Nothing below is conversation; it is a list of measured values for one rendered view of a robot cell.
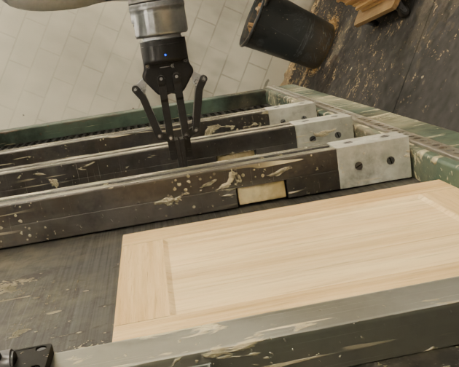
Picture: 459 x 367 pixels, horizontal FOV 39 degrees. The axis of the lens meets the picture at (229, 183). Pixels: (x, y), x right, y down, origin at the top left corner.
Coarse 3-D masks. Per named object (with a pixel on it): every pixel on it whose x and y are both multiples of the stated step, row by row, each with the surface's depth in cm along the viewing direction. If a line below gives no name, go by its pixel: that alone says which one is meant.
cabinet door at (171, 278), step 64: (384, 192) 97; (448, 192) 92; (128, 256) 85; (192, 256) 83; (256, 256) 79; (320, 256) 76; (384, 256) 73; (448, 256) 71; (128, 320) 66; (192, 320) 64
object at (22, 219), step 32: (224, 160) 111; (256, 160) 107; (288, 160) 107; (320, 160) 107; (352, 160) 108; (384, 160) 109; (32, 192) 108; (64, 192) 104; (96, 192) 104; (128, 192) 104; (160, 192) 105; (192, 192) 106; (224, 192) 106; (288, 192) 108; (320, 192) 109; (0, 224) 103; (32, 224) 103; (64, 224) 104; (96, 224) 105; (128, 224) 105
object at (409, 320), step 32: (416, 288) 58; (448, 288) 57; (224, 320) 58; (256, 320) 57; (288, 320) 56; (320, 320) 55; (352, 320) 54; (384, 320) 54; (416, 320) 55; (448, 320) 55; (64, 352) 56; (96, 352) 55; (128, 352) 54; (160, 352) 53; (192, 352) 53; (224, 352) 53; (256, 352) 53; (288, 352) 54; (320, 352) 54; (352, 352) 54; (384, 352) 55; (416, 352) 55
